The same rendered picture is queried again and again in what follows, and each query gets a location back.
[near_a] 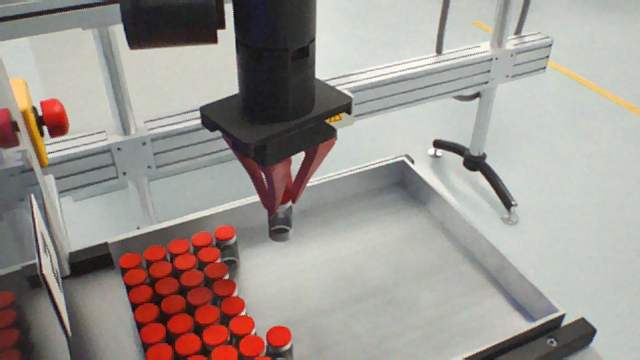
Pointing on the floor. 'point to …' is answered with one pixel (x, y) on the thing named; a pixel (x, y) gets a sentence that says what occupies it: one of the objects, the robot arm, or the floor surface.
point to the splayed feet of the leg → (480, 172)
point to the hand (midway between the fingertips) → (280, 197)
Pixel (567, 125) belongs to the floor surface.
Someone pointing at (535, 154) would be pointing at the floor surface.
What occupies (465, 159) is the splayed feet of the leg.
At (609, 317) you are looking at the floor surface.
